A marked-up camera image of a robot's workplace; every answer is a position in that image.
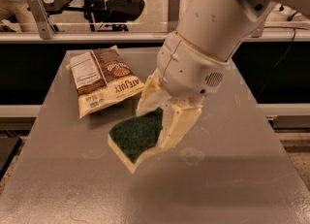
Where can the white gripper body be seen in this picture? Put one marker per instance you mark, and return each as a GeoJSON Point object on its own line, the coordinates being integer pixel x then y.
{"type": "Point", "coordinates": [188, 70]}

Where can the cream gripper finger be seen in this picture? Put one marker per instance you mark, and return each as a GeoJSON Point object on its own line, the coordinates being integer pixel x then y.
{"type": "Point", "coordinates": [152, 96]}
{"type": "Point", "coordinates": [179, 116]}

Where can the green and yellow sponge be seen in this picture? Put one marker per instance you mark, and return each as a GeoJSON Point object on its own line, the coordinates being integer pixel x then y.
{"type": "Point", "coordinates": [135, 139]}

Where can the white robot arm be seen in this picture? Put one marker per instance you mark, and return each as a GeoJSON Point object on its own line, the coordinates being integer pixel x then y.
{"type": "Point", "coordinates": [217, 27]}

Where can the brown and cream snack bag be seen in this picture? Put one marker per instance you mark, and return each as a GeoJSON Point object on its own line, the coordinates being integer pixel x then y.
{"type": "Point", "coordinates": [102, 79]}

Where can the black office chair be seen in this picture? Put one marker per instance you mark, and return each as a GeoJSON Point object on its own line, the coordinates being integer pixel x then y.
{"type": "Point", "coordinates": [112, 13]}

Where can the seated person in background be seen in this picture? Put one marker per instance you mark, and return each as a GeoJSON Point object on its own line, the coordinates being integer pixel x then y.
{"type": "Point", "coordinates": [19, 9]}

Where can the middle metal barrier bracket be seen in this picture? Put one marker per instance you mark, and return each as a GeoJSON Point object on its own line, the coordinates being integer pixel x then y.
{"type": "Point", "coordinates": [173, 14]}

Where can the metal barrier bracket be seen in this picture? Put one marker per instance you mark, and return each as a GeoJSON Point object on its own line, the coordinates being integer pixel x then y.
{"type": "Point", "coordinates": [39, 14]}
{"type": "Point", "coordinates": [258, 32]}
{"type": "Point", "coordinates": [173, 14]}

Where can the right metal barrier bracket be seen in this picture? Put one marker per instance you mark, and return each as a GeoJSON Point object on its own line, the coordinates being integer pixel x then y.
{"type": "Point", "coordinates": [258, 32]}

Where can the left metal barrier bracket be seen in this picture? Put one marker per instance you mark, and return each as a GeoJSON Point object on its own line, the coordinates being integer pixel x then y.
{"type": "Point", "coordinates": [39, 14]}

